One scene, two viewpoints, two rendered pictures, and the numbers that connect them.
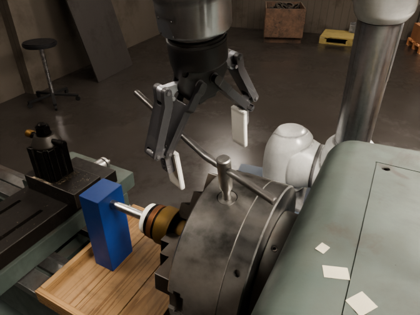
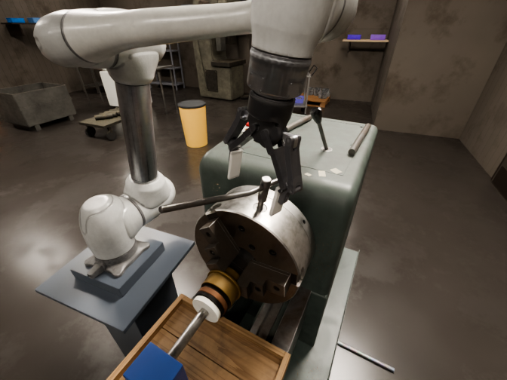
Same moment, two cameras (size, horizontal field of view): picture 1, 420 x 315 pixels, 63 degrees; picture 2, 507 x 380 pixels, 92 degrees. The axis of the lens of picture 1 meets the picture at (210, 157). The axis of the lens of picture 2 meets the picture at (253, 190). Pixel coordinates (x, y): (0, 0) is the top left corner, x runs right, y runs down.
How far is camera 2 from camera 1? 0.63 m
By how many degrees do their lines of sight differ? 73
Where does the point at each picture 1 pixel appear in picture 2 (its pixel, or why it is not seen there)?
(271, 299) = (339, 194)
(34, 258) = not seen: outside the picture
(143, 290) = (228, 364)
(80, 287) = not seen: outside the picture
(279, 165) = (119, 231)
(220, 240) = (289, 220)
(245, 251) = (296, 211)
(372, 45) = (145, 99)
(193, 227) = (279, 231)
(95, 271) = not seen: outside the picture
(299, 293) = (337, 183)
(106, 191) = (160, 358)
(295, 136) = (111, 202)
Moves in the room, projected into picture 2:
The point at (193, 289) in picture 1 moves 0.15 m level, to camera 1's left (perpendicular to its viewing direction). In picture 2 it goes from (304, 253) to (318, 314)
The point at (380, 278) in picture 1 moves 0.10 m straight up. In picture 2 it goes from (321, 164) to (326, 131)
